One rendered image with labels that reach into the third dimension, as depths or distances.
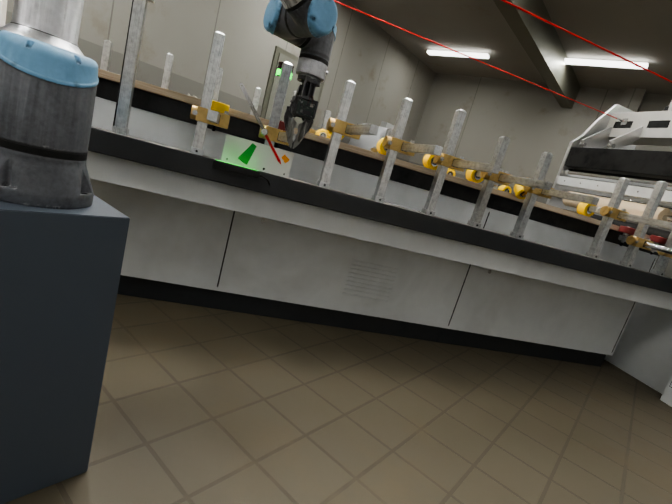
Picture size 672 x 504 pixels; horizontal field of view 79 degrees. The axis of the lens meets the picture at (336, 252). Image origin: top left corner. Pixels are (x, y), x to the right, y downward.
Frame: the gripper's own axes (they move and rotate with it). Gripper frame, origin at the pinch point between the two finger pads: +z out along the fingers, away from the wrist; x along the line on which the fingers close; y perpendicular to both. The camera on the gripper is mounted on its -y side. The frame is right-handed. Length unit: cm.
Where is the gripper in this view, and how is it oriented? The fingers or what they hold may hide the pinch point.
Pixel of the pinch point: (292, 144)
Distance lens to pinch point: 133.9
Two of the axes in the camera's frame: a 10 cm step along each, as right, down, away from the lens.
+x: 9.3, 2.0, 3.0
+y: 2.5, 2.5, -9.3
